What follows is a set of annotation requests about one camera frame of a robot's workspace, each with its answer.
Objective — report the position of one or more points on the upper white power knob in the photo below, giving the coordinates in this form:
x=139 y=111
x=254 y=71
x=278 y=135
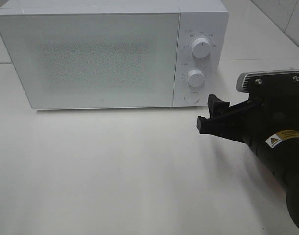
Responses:
x=200 y=47

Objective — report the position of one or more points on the white microwave door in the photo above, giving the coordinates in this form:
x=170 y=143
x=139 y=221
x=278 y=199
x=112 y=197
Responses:
x=93 y=61

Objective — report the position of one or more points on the lower white timer knob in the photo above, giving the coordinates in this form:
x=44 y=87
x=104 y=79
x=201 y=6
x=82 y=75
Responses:
x=195 y=78

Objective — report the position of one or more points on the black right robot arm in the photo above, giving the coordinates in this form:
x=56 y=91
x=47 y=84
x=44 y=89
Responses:
x=282 y=161

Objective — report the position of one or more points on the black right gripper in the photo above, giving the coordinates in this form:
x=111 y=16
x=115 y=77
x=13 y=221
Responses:
x=271 y=120

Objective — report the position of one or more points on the white microwave oven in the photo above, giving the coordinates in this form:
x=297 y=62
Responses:
x=197 y=18

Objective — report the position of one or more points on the round white door button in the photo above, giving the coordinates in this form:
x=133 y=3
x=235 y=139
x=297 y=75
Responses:
x=191 y=97

